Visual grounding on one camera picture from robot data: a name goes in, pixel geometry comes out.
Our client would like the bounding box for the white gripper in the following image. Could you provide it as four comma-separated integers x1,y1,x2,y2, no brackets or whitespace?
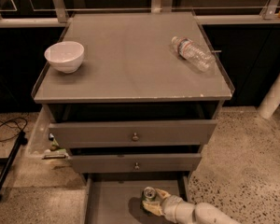
142,189,184,223

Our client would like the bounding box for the green soda can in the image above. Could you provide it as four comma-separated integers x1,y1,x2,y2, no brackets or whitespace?
141,187,157,212

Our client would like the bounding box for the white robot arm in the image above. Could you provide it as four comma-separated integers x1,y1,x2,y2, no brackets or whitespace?
142,72,280,224

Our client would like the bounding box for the grey bottom drawer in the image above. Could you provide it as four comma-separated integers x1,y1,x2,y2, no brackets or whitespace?
82,172,189,224

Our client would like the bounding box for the grey drawer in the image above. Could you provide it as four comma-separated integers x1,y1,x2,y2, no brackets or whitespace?
48,103,218,149
82,172,189,224
69,152,202,174

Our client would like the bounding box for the grey middle drawer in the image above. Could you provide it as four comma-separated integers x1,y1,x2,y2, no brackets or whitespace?
69,152,202,174

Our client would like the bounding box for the grey top drawer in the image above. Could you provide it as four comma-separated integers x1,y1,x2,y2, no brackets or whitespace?
48,103,218,149

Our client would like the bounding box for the clear plastic side bin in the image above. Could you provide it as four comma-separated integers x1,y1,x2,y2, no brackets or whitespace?
25,110,67,160

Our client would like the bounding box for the clear plastic water bottle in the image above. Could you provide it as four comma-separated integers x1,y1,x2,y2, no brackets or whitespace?
172,36,216,72

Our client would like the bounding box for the black metal floor bar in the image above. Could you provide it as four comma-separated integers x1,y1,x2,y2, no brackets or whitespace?
0,131,28,199

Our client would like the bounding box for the white ceramic bowl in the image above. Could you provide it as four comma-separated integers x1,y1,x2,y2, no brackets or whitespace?
44,41,85,74

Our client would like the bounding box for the black cable on floor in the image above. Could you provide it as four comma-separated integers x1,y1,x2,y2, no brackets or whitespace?
0,114,29,143

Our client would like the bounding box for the metal railing frame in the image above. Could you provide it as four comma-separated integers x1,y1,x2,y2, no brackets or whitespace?
0,0,280,28

